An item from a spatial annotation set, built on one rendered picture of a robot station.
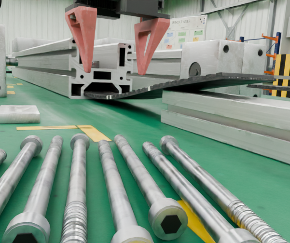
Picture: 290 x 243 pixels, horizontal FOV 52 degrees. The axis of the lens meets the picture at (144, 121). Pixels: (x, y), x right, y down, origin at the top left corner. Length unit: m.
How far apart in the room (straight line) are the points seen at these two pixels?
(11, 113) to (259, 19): 11.25
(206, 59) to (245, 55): 0.06
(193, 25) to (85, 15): 5.95
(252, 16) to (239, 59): 11.26
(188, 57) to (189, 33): 5.83
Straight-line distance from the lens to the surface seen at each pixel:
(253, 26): 11.57
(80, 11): 0.36
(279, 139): 0.18
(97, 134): 0.21
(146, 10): 0.39
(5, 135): 0.21
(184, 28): 6.43
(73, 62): 0.44
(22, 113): 0.25
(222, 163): 0.16
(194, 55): 0.49
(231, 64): 0.47
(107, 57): 0.50
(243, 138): 0.19
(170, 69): 0.54
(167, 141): 0.16
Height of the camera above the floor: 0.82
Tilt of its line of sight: 10 degrees down
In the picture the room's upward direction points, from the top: 3 degrees clockwise
